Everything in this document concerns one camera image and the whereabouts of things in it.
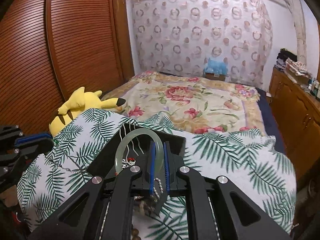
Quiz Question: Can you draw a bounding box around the cream side curtain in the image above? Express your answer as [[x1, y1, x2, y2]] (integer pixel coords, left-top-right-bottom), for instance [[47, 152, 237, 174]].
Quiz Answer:
[[287, 0, 307, 64]]

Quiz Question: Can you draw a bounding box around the blue plush toy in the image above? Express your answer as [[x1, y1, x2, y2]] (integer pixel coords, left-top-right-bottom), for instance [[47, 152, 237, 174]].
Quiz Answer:
[[203, 58, 228, 75]]

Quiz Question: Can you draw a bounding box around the circle pattern curtain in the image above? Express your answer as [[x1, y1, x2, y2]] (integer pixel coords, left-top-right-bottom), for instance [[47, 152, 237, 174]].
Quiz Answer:
[[131, 0, 273, 88]]

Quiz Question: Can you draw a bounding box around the floral bed blanket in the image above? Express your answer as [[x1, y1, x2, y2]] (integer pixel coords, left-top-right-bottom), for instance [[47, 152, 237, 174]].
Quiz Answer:
[[103, 71, 266, 135]]

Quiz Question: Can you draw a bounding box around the palm leaf print cloth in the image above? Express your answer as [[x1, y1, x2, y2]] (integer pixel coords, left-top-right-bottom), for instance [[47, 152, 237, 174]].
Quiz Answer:
[[17, 109, 296, 232]]

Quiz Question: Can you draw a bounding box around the brown cardboard box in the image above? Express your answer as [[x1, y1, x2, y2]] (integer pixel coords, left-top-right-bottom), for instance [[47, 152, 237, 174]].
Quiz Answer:
[[205, 73, 226, 81]]

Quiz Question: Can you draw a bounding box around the dark blue mattress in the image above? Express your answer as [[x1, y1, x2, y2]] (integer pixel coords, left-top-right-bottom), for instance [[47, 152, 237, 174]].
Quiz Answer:
[[256, 88, 286, 155]]

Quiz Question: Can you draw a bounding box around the yellow pikachu plush toy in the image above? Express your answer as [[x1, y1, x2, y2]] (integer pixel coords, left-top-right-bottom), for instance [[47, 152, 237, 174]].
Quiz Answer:
[[49, 87, 127, 137]]

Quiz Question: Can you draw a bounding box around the wooden sideboard cabinet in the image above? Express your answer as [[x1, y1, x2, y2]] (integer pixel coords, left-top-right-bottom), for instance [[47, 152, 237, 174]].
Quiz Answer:
[[269, 68, 319, 180]]

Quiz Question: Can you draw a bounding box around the pale green jade bangle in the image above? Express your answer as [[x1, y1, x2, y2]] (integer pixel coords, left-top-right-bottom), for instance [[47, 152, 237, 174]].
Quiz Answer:
[[114, 128, 164, 176]]

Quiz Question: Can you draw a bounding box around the brown louvered wardrobe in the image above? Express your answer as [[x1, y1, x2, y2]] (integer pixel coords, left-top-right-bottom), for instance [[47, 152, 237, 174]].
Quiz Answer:
[[1, 0, 134, 134]]

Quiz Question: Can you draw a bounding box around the stack of folded clothes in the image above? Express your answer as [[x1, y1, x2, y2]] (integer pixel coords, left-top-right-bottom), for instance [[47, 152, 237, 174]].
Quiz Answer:
[[274, 48, 312, 85]]

